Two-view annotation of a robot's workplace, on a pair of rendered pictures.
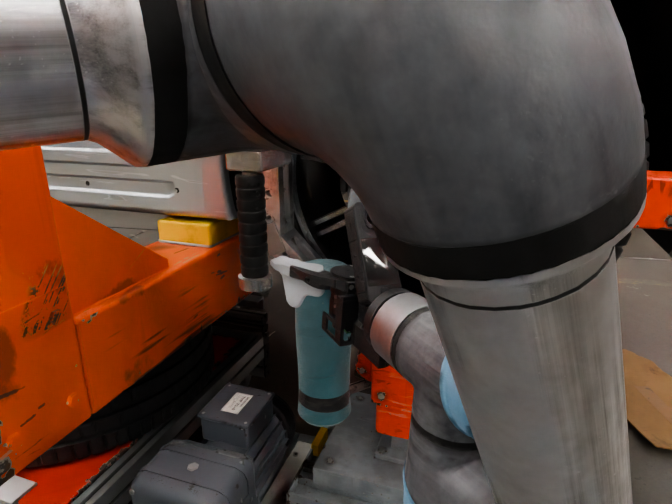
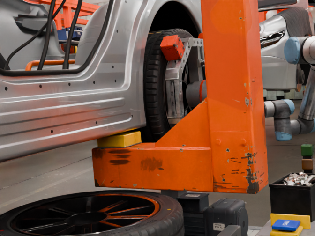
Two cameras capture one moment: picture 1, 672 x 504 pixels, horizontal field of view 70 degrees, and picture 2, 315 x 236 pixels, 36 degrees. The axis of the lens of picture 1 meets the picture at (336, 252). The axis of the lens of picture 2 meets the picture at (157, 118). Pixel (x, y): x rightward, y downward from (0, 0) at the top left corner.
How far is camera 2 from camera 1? 2.30 m
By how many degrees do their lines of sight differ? 80
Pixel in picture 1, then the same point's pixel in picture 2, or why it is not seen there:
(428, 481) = (289, 126)
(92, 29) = not seen: outside the picture
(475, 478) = (292, 121)
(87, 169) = (98, 113)
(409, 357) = (280, 106)
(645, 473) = not seen: hidden behind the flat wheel
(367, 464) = not seen: hidden behind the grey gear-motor
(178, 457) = (219, 204)
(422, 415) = (286, 114)
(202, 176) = (139, 106)
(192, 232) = (136, 137)
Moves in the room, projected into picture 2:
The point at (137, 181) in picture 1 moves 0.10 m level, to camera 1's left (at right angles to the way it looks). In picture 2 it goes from (116, 115) to (110, 117)
